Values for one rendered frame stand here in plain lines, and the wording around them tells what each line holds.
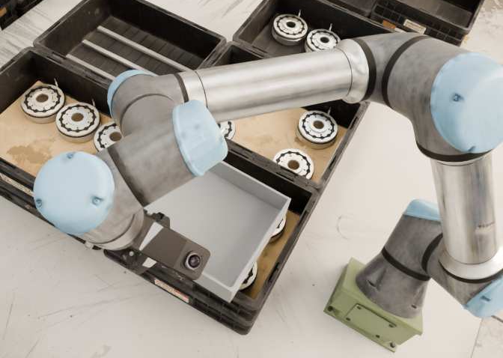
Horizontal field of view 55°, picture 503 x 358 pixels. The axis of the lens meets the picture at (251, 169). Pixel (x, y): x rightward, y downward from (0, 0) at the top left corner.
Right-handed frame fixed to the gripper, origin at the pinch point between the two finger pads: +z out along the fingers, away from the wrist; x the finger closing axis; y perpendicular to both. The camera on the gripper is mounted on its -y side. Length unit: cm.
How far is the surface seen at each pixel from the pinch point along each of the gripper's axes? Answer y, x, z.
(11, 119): 57, -13, 30
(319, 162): -15, -39, 38
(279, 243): -15.2, -14.7, 30.5
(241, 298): -13.9, 0.2, 15.7
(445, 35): -36, -134, 97
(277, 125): -1, -44, 39
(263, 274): -15.1, -6.8, 28.2
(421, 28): -26, -133, 99
